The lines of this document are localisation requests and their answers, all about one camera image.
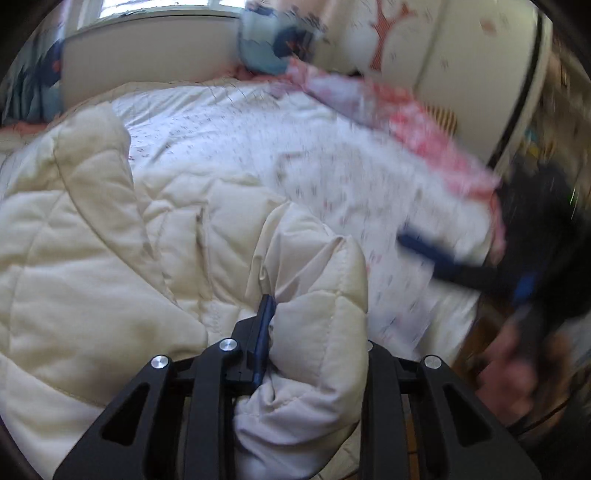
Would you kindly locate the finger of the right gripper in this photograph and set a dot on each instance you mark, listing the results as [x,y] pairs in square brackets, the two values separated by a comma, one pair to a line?
[446,268]

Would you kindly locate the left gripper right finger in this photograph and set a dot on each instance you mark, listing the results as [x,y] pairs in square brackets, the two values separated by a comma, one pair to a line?
[421,421]

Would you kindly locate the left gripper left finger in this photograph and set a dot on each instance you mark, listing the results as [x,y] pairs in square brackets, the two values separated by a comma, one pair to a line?
[174,419]

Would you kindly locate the cream quilted coat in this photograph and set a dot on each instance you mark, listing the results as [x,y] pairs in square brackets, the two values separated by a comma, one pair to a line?
[105,264]

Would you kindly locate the person's right hand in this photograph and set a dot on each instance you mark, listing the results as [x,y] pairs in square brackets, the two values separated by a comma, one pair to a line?
[510,386]

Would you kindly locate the pink floral blanket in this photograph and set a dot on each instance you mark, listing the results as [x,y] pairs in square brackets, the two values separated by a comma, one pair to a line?
[396,112]

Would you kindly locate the cherry print bed sheet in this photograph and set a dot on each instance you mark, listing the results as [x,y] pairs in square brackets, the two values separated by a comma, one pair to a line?
[359,182]

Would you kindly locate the right blue whale curtain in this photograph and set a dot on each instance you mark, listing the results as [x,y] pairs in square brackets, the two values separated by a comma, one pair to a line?
[272,32]

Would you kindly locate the blue whale curtain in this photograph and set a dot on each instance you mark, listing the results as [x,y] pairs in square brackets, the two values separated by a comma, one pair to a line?
[30,91]
[272,32]

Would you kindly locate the left blue whale curtain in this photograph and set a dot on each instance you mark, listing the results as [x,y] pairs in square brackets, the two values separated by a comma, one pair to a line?
[30,91]

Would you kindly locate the window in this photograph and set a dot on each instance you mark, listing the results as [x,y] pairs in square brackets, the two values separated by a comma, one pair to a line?
[86,13]

